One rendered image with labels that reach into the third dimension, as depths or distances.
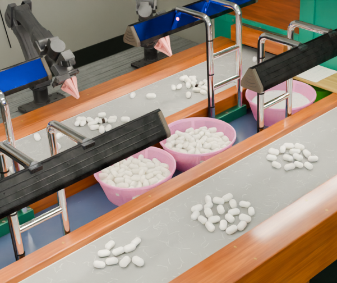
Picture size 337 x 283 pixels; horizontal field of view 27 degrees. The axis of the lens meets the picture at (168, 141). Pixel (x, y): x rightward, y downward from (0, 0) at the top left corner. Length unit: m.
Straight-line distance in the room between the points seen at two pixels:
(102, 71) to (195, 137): 0.89
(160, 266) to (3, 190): 0.50
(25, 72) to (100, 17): 2.89
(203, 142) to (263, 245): 0.64
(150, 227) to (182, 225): 0.09
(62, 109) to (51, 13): 2.19
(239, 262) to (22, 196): 0.59
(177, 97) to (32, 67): 0.73
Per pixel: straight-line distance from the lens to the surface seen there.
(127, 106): 2.72
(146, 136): 1.80
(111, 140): 1.75
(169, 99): 2.75
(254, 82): 2.07
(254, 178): 2.23
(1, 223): 2.19
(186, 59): 3.04
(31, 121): 2.64
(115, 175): 2.28
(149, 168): 2.32
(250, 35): 3.07
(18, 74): 2.21
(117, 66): 3.27
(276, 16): 3.04
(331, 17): 2.86
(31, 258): 1.94
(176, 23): 2.56
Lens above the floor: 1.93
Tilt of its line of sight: 29 degrees down
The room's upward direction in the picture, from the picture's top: 4 degrees counter-clockwise
